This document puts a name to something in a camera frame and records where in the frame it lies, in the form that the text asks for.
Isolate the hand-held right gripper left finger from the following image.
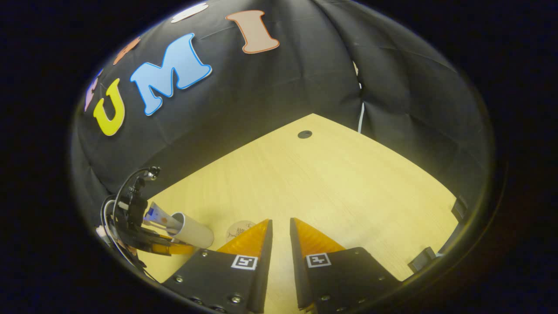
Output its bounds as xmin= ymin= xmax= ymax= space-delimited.
xmin=162 ymin=219 xmax=274 ymax=314

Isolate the white cup with wooden handle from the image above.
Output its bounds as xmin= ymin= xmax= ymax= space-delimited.
xmin=167 ymin=212 xmax=215 ymax=249

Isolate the white toothpaste tube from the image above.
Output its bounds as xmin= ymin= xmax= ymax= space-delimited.
xmin=143 ymin=201 xmax=184 ymax=235

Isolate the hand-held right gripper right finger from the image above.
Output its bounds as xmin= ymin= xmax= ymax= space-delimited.
xmin=289 ymin=217 xmax=402 ymax=313

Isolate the light wooden desktop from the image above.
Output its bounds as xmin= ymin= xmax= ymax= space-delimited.
xmin=137 ymin=113 xmax=459 ymax=314

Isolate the black cable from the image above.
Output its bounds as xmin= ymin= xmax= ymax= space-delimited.
xmin=100 ymin=166 xmax=160 ymax=282

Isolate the black block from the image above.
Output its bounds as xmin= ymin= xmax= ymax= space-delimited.
xmin=451 ymin=197 xmax=468 ymax=223
xmin=407 ymin=246 xmax=437 ymax=274

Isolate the white cable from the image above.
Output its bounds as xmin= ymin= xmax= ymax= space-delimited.
xmin=357 ymin=82 xmax=366 ymax=134

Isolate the round cork coaster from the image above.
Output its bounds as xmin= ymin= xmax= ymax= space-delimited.
xmin=225 ymin=220 xmax=258 ymax=243

